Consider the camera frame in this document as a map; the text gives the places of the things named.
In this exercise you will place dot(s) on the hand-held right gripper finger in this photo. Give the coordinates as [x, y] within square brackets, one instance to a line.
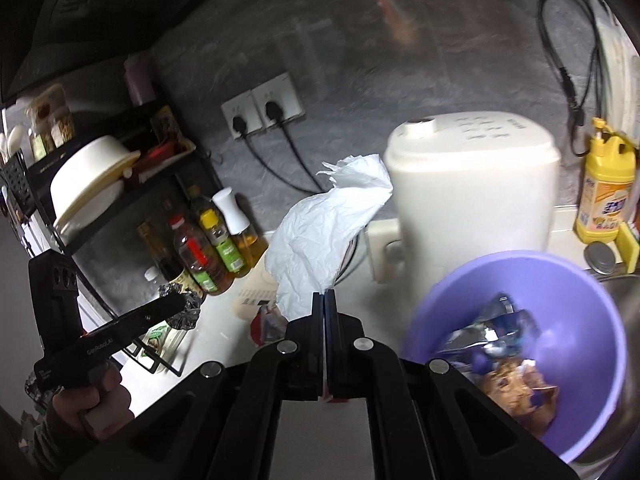
[318, 340]
[331, 340]

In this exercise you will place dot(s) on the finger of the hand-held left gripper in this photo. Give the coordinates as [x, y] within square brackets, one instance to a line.
[150, 315]

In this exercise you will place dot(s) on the foil piece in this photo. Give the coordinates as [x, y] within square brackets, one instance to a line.
[190, 310]

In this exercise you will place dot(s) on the printed foil snack packet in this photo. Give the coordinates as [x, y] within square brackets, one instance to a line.
[270, 327]

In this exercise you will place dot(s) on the white tissue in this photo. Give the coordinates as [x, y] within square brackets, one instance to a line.
[320, 230]

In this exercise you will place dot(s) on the silver foil wrapper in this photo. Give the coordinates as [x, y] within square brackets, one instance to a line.
[475, 342]

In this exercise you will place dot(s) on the brown paper scrap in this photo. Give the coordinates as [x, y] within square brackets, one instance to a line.
[515, 390]

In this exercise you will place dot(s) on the purple plastic bucket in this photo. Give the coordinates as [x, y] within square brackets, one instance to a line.
[575, 300]

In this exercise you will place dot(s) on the person's left forearm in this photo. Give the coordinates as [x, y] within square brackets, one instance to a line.
[50, 445]

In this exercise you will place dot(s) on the person's left hand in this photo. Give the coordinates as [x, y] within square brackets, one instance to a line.
[100, 405]

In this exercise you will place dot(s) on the white tray with green item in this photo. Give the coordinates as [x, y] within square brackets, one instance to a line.
[160, 335]

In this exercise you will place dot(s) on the small clear bottle white cap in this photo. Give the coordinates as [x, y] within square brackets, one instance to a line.
[154, 277]

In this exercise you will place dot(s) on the beige board with black knob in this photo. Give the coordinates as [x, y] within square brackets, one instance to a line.
[255, 295]

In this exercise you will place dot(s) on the white plate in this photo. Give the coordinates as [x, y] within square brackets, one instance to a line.
[95, 212]

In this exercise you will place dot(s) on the green label bottle yellow cap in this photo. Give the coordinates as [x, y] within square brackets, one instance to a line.
[227, 255]

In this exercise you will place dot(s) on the oil spray bottle white cap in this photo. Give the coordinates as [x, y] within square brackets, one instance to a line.
[245, 245]

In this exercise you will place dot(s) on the dark capped bottle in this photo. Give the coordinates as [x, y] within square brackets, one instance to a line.
[197, 202]

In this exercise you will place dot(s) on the white bowl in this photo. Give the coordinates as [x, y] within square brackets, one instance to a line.
[90, 175]

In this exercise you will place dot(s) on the black dish rack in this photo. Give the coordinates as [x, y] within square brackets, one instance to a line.
[42, 167]

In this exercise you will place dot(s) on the glass spice jar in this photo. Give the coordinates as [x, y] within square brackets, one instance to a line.
[40, 144]
[62, 127]

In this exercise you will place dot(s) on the red seasoning packet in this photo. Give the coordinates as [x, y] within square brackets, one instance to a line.
[160, 152]

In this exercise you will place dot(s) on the white ladle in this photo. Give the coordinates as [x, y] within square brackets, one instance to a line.
[13, 140]

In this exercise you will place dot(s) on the clear lidded container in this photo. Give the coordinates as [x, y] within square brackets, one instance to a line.
[45, 102]

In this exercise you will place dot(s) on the white kitchen appliance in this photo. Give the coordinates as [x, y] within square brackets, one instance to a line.
[465, 185]

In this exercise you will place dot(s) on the pink cup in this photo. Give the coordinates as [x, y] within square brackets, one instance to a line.
[140, 80]

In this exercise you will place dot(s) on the round metal lid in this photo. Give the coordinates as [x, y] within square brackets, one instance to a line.
[602, 258]

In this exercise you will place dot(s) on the steel sink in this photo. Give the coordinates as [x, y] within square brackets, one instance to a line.
[627, 300]

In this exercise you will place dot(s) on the yellow detergent bottle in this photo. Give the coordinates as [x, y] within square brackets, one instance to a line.
[600, 195]

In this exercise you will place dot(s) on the yellow sponge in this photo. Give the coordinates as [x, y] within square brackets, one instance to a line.
[629, 250]

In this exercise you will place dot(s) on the hanging clear plastic bags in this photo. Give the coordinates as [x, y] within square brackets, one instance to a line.
[620, 75]

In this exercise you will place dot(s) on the white wall socket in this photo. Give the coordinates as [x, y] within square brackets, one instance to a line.
[285, 92]
[245, 107]

